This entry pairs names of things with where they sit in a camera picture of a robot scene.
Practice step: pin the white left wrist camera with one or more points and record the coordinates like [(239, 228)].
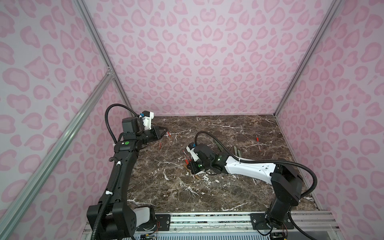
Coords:
[(147, 118)]

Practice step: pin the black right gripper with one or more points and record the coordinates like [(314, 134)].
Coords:
[(192, 168)]

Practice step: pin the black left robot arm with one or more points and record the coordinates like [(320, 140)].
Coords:
[(111, 218)]

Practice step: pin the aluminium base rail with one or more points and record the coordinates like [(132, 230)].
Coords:
[(320, 225)]

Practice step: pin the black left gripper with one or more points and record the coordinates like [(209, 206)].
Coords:
[(155, 130)]

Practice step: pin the aluminium frame diagonal left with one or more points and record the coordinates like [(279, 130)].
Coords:
[(20, 205)]

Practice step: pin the red pen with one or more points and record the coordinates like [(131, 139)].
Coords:
[(188, 159), (258, 143)]

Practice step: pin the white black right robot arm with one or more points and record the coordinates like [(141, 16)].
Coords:
[(285, 180)]

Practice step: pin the gold pen lower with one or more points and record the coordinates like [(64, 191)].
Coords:
[(194, 176)]

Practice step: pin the dark green pen long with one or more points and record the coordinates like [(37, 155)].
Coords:
[(219, 146)]

